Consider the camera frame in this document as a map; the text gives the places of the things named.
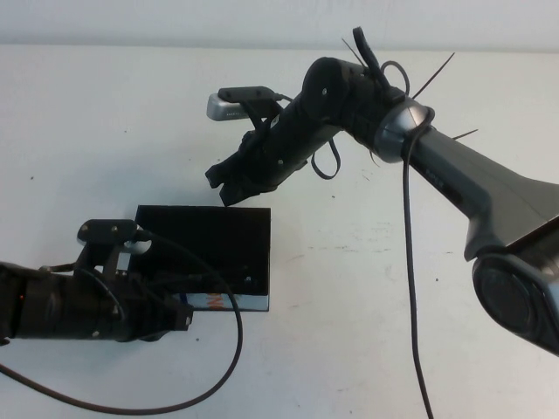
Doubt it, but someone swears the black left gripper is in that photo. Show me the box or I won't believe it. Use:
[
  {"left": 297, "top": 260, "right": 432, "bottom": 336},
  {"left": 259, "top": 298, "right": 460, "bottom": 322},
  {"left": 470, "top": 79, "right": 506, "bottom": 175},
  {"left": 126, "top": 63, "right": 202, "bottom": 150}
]
[{"left": 115, "top": 270, "right": 194, "bottom": 345}]

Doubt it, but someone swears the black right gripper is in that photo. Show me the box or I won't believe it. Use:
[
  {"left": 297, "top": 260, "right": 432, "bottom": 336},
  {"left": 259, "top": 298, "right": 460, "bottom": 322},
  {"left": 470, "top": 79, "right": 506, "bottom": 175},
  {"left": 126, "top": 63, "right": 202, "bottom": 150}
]
[{"left": 204, "top": 106, "right": 336, "bottom": 208}]

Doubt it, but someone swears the black glasses case printed side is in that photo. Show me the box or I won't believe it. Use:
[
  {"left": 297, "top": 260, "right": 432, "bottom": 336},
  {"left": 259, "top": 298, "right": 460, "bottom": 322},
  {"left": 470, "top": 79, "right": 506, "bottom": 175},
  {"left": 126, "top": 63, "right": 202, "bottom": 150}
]
[{"left": 126, "top": 203, "right": 273, "bottom": 314}]

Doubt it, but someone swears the right camera mount bracket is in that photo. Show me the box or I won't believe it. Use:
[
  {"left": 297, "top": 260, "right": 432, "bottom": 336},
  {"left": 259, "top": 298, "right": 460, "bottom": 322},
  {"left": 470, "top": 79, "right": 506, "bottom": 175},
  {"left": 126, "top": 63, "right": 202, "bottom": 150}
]
[{"left": 239, "top": 98, "right": 283, "bottom": 141}]

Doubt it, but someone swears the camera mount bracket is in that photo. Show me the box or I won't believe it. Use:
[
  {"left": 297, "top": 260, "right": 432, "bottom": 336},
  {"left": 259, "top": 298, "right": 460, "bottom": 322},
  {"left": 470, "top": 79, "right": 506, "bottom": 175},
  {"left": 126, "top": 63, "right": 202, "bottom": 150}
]
[
  {"left": 239, "top": 98, "right": 283, "bottom": 141},
  {"left": 73, "top": 238, "right": 132, "bottom": 280}
]

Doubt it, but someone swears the left camera mount bracket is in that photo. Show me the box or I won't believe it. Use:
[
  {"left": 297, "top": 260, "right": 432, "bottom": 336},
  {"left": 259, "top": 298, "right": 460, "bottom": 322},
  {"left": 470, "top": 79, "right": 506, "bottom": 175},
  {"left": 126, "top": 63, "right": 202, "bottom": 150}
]
[{"left": 73, "top": 238, "right": 132, "bottom": 280}]

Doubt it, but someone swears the right wrist camera black silver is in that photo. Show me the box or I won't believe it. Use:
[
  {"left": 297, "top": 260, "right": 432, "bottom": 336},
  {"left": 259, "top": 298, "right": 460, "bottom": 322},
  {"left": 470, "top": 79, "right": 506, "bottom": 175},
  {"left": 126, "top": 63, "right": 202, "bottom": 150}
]
[{"left": 205, "top": 86, "right": 276, "bottom": 121}]

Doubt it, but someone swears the wrist camera black silver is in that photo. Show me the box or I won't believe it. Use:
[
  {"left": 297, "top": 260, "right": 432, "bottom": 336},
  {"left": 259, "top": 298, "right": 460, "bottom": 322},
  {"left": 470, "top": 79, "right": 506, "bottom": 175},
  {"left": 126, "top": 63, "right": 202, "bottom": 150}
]
[
  {"left": 205, "top": 86, "right": 276, "bottom": 121},
  {"left": 76, "top": 219, "right": 154, "bottom": 257}
]

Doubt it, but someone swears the left wrist camera black silver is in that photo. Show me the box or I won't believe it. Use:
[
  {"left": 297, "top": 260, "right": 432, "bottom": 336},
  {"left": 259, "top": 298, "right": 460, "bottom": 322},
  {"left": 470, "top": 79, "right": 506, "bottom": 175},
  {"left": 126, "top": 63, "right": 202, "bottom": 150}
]
[{"left": 76, "top": 219, "right": 154, "bottom": 257}]

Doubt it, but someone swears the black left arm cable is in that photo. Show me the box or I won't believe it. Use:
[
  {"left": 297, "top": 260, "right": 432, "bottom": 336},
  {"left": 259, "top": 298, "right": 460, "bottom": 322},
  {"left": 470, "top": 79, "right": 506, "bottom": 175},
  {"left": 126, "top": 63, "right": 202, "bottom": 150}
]
[{"left": 0, "top": 229, "right": 245, "bottom": 416}]

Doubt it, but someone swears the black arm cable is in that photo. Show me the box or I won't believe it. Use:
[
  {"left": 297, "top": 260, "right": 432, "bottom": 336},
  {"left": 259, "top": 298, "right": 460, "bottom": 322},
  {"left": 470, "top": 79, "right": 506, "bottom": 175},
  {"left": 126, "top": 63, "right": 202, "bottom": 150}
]
[
  {"left": 0, "top": 229, "right": 245, "bottom": 416},
  {"left": 270, "top": 25, "right": 436, "bottom": 419}
]

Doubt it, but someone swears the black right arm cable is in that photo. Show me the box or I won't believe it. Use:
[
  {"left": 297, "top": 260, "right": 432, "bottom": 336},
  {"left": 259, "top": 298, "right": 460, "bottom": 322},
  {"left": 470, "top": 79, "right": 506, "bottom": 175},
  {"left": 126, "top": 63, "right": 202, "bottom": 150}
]
[{"left": 270, "top": 25, "right": 436, "bottom": 419}]

